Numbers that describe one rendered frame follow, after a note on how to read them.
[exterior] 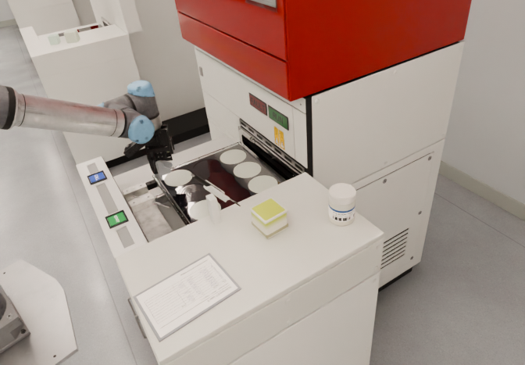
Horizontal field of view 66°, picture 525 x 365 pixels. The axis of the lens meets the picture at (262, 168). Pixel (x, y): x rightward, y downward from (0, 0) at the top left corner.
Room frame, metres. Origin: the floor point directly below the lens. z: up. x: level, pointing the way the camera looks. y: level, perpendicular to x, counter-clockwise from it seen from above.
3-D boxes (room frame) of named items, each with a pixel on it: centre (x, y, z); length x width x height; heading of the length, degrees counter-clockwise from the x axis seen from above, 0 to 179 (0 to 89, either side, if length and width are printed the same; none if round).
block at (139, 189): (1.14, 0.45, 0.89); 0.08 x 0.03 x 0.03; 118
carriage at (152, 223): (1.00, 0.38, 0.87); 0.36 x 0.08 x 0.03; 28
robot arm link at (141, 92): (1.18, 0.35, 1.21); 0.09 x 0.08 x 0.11; 130
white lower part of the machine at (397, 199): (1.58, -0.26, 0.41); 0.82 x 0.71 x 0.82; 28
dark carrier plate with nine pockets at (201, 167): (1.14, 0.15, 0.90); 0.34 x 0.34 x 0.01; 28
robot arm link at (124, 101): (1.11, 0.42, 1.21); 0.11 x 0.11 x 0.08; 40
